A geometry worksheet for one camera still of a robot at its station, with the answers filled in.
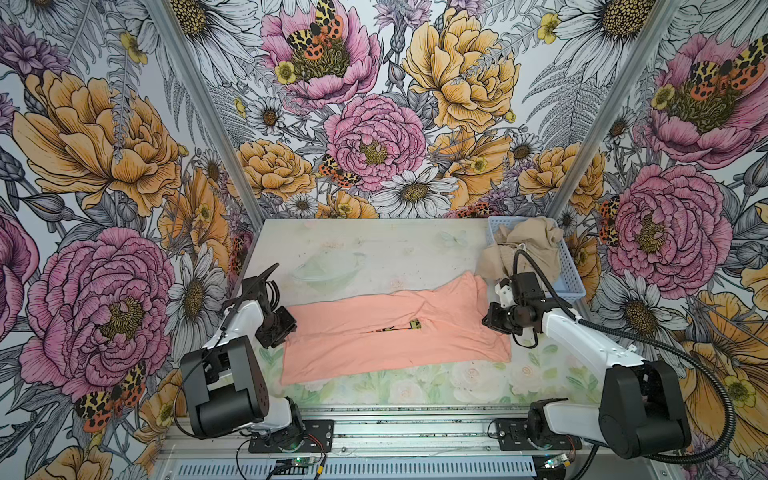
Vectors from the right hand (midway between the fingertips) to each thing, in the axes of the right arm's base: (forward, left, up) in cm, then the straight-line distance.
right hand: (486, 329), depth 86 cm
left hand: (-1, +56, -2) cm, 56 cm away
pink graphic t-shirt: (+4, +12, -4) cm, 13 cm away
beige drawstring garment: (+33, -25, +3) cm, 41 cm away
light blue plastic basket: (+18, -32, -3) cm, 37 cm away
